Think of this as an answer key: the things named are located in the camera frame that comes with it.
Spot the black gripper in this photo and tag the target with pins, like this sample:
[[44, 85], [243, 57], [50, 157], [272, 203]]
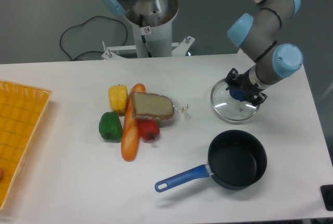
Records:
[[243, 89]]

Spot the glass lid blue knob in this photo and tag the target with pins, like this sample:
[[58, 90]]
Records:
[[228, 108]]

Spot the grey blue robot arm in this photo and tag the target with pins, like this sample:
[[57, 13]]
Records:
[[254, 35]]

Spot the bagged bread slice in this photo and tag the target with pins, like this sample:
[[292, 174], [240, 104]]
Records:
[[152, 106]]

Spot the red bell pepper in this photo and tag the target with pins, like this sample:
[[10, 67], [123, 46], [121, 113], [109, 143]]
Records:
[[149, 130]]

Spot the orange baguette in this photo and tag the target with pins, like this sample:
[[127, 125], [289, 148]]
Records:
[[130, 136]]

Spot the yellow bell pepper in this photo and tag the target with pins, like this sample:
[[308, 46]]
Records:
[[118, 98]]

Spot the black device at table edge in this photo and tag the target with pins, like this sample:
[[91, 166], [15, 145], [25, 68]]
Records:
[[327, 195]]

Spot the green bell pepper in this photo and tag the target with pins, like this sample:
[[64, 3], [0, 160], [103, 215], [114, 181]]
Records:
[[110, 127]]

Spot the yellow plastic basket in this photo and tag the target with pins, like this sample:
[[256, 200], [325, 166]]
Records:
[[22, 108]]

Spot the black saucepan blue handle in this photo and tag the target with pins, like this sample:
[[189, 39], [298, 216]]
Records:
[[236, 160]]

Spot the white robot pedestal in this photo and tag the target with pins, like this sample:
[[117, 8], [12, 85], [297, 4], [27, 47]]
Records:
[[151, 22]]

